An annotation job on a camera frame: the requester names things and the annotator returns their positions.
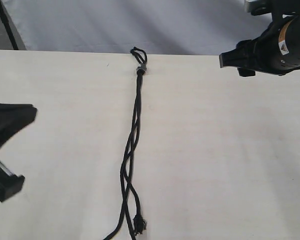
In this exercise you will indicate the grey backdrop cloth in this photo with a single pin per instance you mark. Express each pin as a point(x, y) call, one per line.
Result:
point(167, 27)

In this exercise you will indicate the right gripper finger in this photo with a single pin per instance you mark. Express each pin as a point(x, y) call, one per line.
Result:
point(237, 58)

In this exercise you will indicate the grey cable clamp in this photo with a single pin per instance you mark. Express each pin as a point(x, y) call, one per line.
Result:
point(141, 69)

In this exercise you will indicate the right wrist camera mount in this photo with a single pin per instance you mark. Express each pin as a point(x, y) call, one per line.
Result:
point(273, 7)

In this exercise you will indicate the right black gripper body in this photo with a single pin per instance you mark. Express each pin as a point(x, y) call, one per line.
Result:
point(256, 55)

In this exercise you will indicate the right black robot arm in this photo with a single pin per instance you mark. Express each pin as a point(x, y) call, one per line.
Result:
point(288, 42)

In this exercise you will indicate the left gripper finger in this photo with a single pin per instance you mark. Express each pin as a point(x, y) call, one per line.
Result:
point(10, 183)

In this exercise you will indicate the black stand pole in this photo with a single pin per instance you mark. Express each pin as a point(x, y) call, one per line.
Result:
point(5, 21)

